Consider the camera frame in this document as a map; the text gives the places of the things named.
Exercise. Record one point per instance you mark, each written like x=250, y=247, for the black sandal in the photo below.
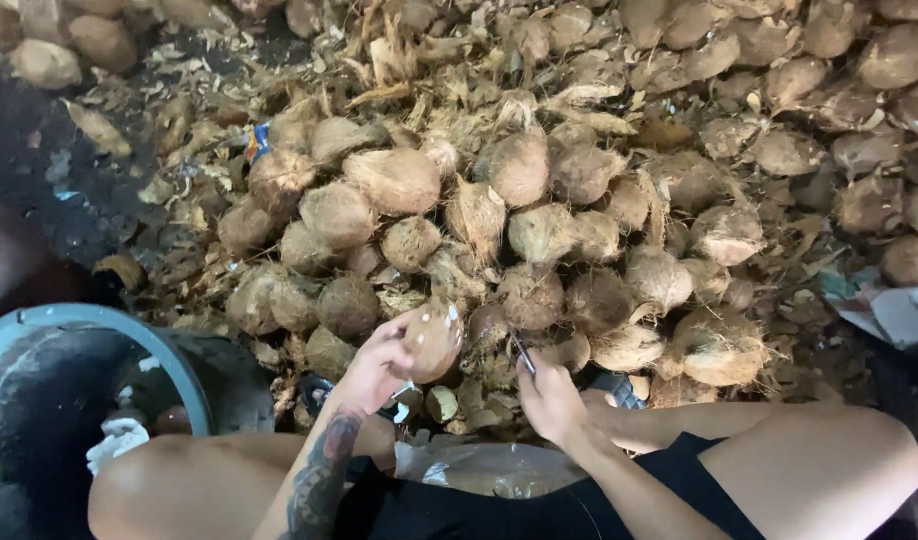
x=310, y=390
x=618, y=388

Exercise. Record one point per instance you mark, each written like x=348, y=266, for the dark metal knife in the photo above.
x=523, y=355

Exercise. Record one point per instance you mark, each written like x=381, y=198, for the peeled light brown coconut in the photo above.
x=435, y=341

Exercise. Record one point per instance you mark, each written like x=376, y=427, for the person's left leg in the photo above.
x=189, y=487

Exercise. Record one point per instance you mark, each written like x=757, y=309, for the clear plastic bag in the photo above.
x=489, y=469

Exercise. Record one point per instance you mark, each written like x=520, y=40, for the person's leg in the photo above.
x=189, y=487
x=796, y=465

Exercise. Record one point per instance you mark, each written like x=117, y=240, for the blue snack wrapper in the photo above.
x=258, y=141

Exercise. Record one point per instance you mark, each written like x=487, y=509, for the white crumpled cloth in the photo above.
x=118, y=444

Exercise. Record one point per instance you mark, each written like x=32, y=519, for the coconut shell piece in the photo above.
x=442, y=403

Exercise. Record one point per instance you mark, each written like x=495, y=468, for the crumpled white grey sack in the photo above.
x=894, y=311

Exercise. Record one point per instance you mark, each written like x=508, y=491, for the person's left hand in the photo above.
x=373, y=367

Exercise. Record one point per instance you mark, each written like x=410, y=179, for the person's left fingers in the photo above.
x=395, y=324

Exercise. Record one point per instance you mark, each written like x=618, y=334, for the person's right leg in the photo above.
x=796, y=465

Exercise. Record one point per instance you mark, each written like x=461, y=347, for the person's right hand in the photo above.
x=556, y=401

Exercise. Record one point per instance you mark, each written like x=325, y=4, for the heap of coconut husk scraps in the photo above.
x=399, y=82

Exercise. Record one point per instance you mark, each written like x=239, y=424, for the black tub with grey rim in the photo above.
x=46, y=405

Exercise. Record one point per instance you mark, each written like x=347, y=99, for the person's black shorts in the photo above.
x=459, y=517

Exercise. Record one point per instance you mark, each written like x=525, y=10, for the heap of fibrous husked coconuts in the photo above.
x=534, y=225

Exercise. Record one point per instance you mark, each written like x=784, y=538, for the person's right fingers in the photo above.
x=527, y=384

